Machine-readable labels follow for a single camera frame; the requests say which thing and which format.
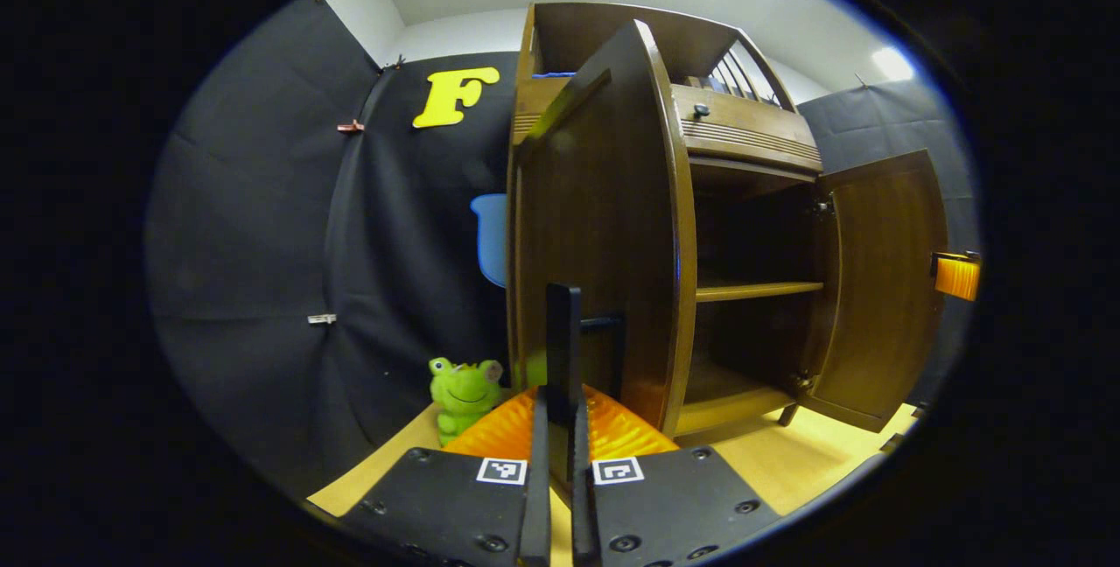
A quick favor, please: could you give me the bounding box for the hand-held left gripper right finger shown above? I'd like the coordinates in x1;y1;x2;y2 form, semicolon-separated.
570;383;784;567

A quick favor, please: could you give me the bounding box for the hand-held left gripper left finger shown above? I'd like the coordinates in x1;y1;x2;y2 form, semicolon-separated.
337;385;554;567

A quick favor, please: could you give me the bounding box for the wooden cabinet door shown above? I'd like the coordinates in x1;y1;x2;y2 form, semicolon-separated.
796;150;950;434
507;18;699;485

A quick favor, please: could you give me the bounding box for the wooden double-door shoe cabinet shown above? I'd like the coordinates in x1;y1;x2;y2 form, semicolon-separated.
506;1;828;438

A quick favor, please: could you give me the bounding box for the green frog toy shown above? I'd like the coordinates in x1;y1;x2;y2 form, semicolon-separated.
427;357;504;447

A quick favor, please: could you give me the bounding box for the small ceiling light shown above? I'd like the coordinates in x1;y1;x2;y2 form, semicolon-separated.
871;46;915;83

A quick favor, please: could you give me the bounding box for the wooden drawer with black knob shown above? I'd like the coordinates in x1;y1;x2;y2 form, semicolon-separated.
512;77;825;176

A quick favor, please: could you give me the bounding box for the black backdrop cloth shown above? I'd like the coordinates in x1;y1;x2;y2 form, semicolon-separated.
144;0;977;498

